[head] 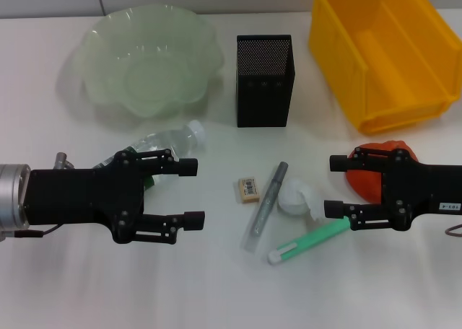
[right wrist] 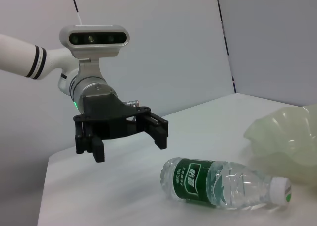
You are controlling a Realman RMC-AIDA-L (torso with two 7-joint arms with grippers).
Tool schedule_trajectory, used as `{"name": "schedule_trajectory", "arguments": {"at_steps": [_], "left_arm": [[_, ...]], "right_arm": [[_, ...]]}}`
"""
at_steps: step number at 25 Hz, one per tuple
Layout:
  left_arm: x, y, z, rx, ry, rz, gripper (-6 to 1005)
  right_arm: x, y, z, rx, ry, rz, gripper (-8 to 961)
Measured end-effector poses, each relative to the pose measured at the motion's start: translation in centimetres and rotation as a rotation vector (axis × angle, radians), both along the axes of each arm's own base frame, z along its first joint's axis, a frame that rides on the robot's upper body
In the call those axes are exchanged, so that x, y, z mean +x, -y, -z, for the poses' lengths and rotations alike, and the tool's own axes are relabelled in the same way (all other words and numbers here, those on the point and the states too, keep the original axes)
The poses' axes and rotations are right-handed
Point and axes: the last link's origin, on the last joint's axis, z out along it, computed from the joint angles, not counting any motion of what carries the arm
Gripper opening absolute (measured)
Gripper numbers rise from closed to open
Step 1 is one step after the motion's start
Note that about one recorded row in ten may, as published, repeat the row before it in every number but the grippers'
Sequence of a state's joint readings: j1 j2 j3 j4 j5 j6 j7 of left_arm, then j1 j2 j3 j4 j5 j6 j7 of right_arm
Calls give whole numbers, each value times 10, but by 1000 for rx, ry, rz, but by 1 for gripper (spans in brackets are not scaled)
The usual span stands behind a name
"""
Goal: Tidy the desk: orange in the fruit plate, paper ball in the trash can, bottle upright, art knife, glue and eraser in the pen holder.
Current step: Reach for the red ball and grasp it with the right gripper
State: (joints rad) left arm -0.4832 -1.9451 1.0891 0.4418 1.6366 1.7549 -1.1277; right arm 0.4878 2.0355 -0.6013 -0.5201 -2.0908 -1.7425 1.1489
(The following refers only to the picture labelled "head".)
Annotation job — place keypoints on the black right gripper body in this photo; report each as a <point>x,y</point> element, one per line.
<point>433,192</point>

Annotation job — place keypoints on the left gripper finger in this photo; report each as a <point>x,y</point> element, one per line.
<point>173,225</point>
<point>169,162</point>

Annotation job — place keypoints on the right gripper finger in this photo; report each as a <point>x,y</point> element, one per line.
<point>361,161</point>
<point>364,217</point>

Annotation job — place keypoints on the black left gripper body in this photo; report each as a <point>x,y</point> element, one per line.
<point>79,199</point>

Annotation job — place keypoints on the clear green-label water bottle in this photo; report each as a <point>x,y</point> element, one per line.
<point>173,139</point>

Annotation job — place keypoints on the orange plush fruit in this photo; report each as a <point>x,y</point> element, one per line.
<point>362,184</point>

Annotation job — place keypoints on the white paper ball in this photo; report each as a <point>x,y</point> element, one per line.
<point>292,199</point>

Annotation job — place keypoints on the mint green pen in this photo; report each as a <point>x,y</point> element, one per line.
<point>310,240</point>

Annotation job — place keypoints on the beige barcode eraser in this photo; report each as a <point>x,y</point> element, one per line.
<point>249,190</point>

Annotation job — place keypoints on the pale green wavy fruit plate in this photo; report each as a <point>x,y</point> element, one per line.
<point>144,73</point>

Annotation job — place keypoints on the grey pen in clear sleeve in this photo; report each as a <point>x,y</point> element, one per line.
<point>269,195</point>

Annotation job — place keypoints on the black mesh pen holder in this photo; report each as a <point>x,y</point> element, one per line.
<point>265,91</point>

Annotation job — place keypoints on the silver left flange plug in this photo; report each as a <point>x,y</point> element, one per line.
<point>62,161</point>

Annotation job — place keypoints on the yellow plastic bin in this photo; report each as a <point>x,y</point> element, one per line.
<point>397,55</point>

